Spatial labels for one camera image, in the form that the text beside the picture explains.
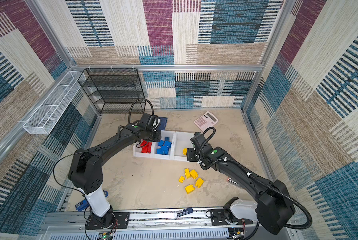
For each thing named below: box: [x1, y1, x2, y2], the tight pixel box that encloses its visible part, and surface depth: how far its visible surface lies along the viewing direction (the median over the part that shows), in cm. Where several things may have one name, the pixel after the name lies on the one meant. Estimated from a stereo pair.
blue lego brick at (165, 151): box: [162, 148, 169, 155], surface depth 96 cm
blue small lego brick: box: [163, 140, 172, 148], surface depth 101 cm
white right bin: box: [171, 131, 195, 162], surface depth 96 cm
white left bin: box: [133, 141, 156, 158], surface depth 94 cm
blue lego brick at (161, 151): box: [156, 145, 167, 155], surface depth 96 cm
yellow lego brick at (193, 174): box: [189, 169, 198, 180], surface depth 87 cm
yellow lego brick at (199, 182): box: [195, 177, 204, 188], surface depth 85 cm
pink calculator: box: [194, 111, 219, 132], surface depth 113 cm
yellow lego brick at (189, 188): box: [184, 184, 195, 195], surface depth 83 cm
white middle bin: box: [152, 130, 176, 160], surface depth 93 cm
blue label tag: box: [176, 207, 194, 217], surface depth 76 cm
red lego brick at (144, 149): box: [141, 145, 148, 153], surface depth 96 cm
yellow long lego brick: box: [184, 168, 191, 179], surface depth 88 cm
